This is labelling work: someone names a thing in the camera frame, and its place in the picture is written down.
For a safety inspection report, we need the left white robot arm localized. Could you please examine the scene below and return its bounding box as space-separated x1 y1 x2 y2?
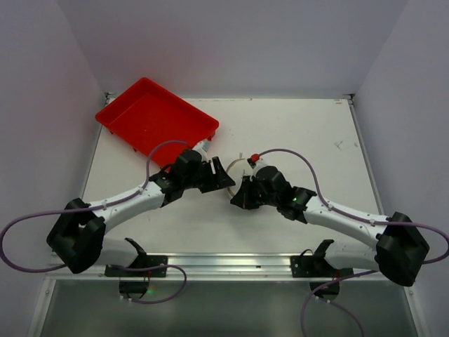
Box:
46 150 235 274

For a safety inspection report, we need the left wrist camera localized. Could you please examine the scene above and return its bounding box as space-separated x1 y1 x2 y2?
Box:
194 139 210 152

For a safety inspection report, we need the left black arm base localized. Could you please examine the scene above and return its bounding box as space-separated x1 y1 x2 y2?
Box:
105 238 168 301

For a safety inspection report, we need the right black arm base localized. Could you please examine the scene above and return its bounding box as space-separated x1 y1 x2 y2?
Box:
290 239 354 300

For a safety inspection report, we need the aluminium mounting rail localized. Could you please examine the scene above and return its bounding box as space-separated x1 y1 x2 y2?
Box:
48 253 314 281

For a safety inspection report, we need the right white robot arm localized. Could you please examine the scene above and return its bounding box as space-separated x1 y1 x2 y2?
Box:
231 166 429 286

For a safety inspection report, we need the red plastic tray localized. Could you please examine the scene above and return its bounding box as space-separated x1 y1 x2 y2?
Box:
95 77 219 167

